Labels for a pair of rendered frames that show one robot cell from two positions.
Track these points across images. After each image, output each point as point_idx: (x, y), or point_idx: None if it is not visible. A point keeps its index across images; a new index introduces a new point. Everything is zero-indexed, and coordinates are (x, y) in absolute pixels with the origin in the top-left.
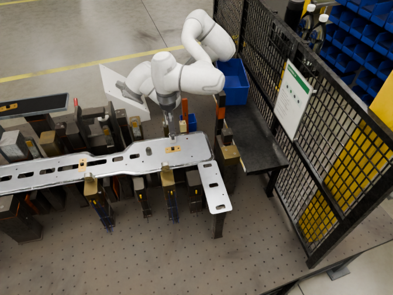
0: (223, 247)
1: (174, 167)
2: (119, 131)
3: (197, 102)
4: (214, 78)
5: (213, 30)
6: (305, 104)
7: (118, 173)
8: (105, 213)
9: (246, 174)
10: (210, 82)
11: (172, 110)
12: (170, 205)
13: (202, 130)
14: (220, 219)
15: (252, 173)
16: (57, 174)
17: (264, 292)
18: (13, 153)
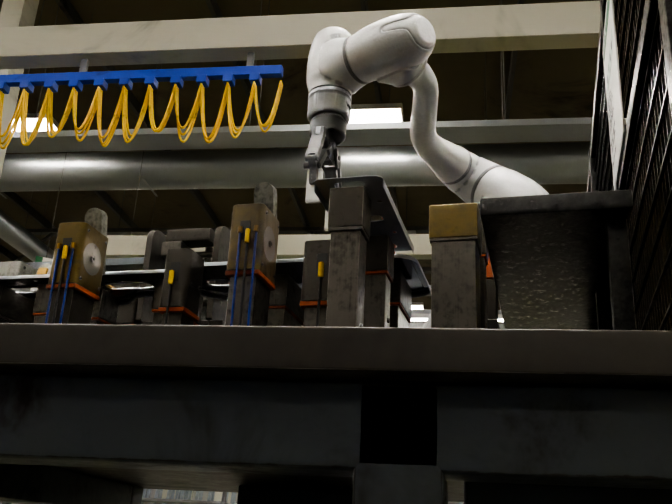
0: None
1: (295, 258)
2: (224, 317)
3: None
4: (404, 13)
5: (498, 168)
6: (612, 16)
7: (158, 269)
8: (61, 320)
9: (480, 211)
10: (396, 16)
11: (332, 142)
12: (232, 301)
13: None
14: (346, 242)
15: (501, 208)
16: (40, 283)
17: (408, 329)
18: None
